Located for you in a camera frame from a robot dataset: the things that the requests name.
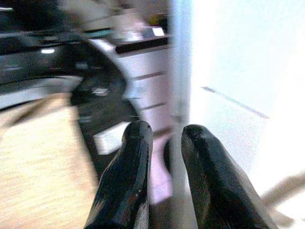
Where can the dark washing machine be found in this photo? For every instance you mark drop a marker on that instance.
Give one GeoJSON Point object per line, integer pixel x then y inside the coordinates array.
{"type": "Point", "coordinates": [35, 47]}

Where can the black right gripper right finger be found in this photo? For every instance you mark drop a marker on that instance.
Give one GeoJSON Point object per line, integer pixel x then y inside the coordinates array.
{"type": "Point", "coordinates": [214, 181]}

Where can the white drawer cabinet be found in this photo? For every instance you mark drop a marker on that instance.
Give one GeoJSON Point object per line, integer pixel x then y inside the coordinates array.
{"type": "Point", "coordinates": [147, 78]}

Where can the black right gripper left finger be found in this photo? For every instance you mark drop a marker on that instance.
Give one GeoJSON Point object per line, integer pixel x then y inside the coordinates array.
{"type": "Point", "coordinates": [124, 181]}

